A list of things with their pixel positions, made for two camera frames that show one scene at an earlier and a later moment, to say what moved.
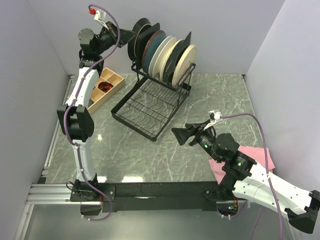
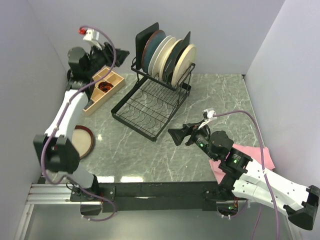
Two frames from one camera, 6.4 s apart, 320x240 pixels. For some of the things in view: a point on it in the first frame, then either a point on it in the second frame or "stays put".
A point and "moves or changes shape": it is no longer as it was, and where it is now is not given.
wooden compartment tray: (108, 82) stays put
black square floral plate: (140, 36) stays put
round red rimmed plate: (132, 46) moves or changes shape
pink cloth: (261, 155) stays put
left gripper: (114, 31) → (107, 52)
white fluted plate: (156, 51) stays put
